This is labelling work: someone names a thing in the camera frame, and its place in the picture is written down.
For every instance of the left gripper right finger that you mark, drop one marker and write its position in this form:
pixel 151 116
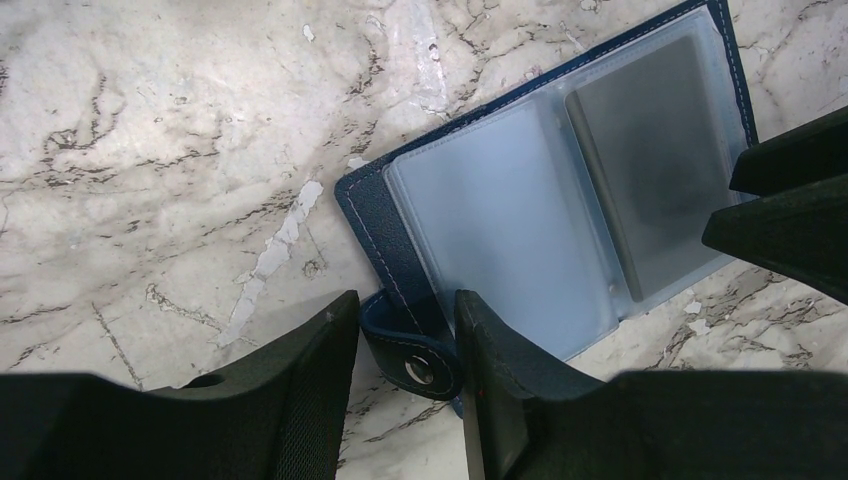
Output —
pixel 528 415

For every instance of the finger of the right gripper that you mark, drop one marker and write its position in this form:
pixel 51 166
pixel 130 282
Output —
pixel 810 153
pixel 799 233

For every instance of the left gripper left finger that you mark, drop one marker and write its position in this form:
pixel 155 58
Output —
pixel 276 413

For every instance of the black VIP credit card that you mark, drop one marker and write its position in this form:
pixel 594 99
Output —
pixel 650 143

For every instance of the blue card holder wallet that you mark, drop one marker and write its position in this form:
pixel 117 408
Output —
pixel 499 201

